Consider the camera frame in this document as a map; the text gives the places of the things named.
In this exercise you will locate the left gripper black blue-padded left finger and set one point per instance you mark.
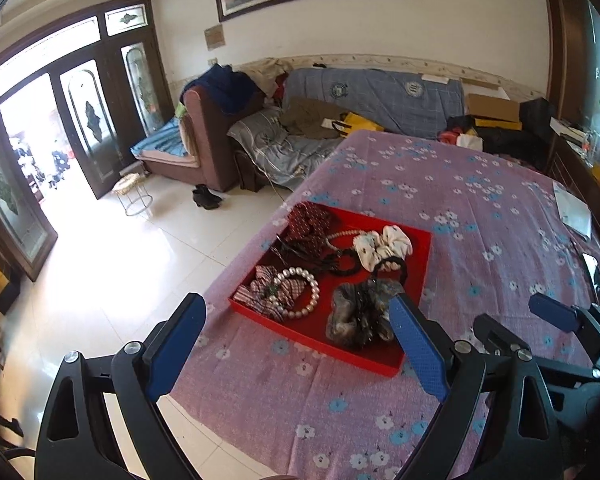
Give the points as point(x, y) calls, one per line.
point(76, 439)

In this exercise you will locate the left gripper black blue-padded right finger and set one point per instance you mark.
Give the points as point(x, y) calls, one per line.
point(454, 372)

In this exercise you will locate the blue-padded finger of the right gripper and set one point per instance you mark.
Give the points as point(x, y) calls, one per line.
point(563, 317)

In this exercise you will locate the grey sheer scrunchie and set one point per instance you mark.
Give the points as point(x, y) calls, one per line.
point(360, 313)

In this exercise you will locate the red white plaid scrunchie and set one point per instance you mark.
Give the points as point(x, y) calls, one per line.
point(264, 296)

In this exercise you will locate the cream cherry-print scrunchie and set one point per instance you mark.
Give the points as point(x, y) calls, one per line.
point(375, 247)

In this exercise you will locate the dark red polka-dot scrunchie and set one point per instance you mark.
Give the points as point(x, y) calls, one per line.
point(308, 226)

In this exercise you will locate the black hair claw clip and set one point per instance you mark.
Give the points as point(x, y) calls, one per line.
point(287, 253)

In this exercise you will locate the red jewelry tray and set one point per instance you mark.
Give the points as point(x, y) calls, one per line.
point(311, 286)

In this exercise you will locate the white paper sheet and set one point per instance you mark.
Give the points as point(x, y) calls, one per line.
point(573, 212)

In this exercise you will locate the purple floral bedspread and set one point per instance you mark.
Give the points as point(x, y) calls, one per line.
point(496, 239)

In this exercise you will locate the pair of black boots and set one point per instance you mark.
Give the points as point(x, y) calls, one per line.
point(204, 198)

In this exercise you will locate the cardboard box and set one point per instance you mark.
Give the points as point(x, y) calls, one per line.
point(492, 108)

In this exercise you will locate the brown sofa armchair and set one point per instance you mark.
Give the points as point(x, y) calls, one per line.
point(208, 126)

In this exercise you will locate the blue plaid blanket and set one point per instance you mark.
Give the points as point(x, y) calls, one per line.
point(400, 102)

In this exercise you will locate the grey striped pillow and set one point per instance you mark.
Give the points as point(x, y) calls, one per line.
point(285, 159)

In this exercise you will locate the yellow bag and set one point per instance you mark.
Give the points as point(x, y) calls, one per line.
point(350, 122)

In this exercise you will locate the olive brown garment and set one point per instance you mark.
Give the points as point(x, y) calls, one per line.
point(305, 117)

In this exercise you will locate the dark blue clothing pile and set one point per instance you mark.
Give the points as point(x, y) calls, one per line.
point(231, 91)

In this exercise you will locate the dark wooden glass door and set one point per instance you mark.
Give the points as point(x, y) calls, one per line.
point(93, 82)

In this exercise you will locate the dark wooden cabinet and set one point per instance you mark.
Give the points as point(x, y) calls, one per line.
point(573, 89)

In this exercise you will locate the small round wire stool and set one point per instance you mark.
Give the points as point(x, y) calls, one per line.
point(132, 195)

